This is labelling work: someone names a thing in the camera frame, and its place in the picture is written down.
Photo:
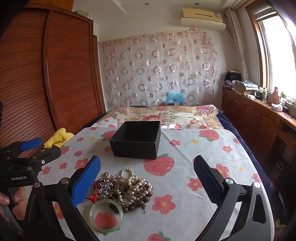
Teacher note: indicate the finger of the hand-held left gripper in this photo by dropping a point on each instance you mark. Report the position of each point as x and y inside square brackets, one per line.
[49, 154]
[31, 143]

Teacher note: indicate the dark blue bed sheet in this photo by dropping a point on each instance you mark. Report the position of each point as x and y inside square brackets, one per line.
[249, 148]

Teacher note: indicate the pink bottle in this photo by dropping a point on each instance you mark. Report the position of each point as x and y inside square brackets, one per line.
[276, 96]

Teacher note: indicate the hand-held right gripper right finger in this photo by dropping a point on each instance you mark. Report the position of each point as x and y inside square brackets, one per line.
[205, 179]

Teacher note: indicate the row of small bottles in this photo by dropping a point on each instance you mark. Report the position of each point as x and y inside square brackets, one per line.
[265, 93]

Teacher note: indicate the pale green jade bangle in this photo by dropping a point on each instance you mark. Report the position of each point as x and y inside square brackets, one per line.
[92, 215]

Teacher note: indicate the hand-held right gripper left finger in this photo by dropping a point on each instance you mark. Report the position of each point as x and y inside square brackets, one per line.
[85, 183]

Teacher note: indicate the floral blanket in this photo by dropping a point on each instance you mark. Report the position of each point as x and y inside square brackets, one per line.
[148, 113]

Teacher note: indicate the pale patterned window curtain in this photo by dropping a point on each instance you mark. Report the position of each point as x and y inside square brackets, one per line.
[238, 46]

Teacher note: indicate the yellow plush toy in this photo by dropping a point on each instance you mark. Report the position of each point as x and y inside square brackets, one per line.
[57, 138]

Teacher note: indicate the small gold flower brooch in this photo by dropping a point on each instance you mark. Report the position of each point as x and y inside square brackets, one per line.
[106, 174]

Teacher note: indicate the wood-framed window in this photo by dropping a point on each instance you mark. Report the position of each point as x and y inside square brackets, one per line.
[277, 51]

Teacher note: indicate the sheer circle-patterned wall curtain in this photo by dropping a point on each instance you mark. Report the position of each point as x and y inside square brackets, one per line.
[150, 69]

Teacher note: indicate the white tissue pack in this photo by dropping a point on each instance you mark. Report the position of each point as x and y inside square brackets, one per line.
[276, 107]

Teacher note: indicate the blue plastic bag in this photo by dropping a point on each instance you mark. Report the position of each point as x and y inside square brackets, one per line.
[175, 97]

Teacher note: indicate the brown wooden wardrobe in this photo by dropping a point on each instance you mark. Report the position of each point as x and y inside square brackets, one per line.
[69, 69]

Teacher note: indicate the person's left hand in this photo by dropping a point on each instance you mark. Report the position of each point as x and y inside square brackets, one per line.
[19, 199]

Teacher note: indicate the wooden side cabinet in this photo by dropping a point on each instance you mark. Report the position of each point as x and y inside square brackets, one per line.
[254, 120]

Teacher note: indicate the pile of dark clothes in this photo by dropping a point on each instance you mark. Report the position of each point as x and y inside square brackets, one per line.
[233, 77]

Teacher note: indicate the white wall air conditioner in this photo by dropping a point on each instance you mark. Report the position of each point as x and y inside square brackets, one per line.
[203, 19]

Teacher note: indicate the silver rhinestone brooch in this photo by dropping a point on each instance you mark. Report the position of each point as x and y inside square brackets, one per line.
[107, 185]

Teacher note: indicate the black cardboard box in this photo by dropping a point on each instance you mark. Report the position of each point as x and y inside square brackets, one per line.
[134, 148]

